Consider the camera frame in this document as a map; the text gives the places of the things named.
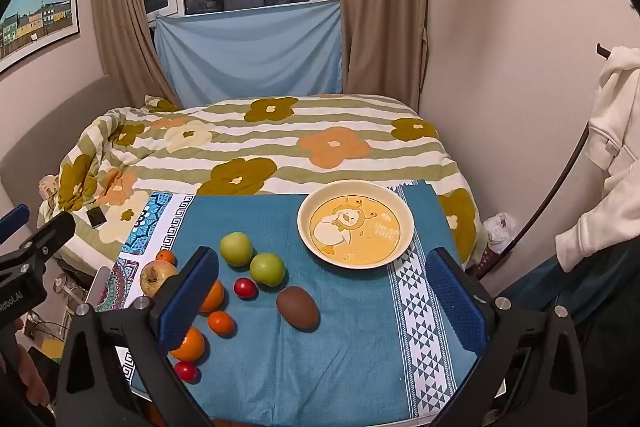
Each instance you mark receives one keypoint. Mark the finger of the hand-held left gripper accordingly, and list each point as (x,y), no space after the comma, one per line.
(12,219)
(50,232)

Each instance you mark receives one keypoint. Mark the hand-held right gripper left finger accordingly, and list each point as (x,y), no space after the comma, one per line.
(192,297)

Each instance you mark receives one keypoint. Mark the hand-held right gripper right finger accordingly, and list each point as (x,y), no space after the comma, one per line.
(457,302)

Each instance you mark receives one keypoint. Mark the orange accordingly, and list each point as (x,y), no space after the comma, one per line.
(214,299)
(192,347)

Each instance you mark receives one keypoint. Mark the small mandarin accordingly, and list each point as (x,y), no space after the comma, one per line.
(221,323)
(166,257)

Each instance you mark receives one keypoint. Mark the yellow wrinkled apple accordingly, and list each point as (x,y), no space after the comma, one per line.
(156,277)

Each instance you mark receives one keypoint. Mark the red cherry tomato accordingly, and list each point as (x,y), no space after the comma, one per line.
(245,288)
(186,372)

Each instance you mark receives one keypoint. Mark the green apple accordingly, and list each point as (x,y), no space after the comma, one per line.
(236,249)
(267,269)

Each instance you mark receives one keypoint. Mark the brown kiwi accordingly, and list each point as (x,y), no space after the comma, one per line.
(297,307)

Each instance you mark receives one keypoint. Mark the cream bowl with duck print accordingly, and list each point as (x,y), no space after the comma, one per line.
(355,227)

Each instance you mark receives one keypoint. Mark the person's left hand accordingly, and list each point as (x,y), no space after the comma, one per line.
(30,382)

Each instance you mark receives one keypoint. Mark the black phone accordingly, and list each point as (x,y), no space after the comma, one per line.
(96,217)

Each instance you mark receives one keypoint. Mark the white plastic bag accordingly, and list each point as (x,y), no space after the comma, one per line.
(500,227)

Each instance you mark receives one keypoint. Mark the white blue patterned cloth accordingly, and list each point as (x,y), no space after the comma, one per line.
(160,217)

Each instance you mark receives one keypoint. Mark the grey headboard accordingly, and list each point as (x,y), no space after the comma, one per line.
(50,132)

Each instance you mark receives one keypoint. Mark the dark teal cloth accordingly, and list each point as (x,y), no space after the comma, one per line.
(600,297)

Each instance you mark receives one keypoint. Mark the blue tablecloth with triangle stripe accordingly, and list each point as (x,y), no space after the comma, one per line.
(325,367)

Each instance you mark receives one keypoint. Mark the black curved rod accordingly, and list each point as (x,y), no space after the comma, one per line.
(560,187)

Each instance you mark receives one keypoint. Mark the striped floral blanket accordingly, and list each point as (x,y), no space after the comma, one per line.
(300,117)

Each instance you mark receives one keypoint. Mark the beige curtain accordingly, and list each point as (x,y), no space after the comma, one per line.
(385,32)
(125,32)

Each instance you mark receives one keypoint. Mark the white hoodie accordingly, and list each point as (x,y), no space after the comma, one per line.
(620,117)

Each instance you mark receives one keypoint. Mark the light blue cloth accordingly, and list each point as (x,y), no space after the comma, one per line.
(250,57)

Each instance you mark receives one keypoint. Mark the black hanger hook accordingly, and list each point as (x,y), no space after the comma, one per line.
(602,51)

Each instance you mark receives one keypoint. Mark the wall poster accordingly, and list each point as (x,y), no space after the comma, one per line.
(40,17)

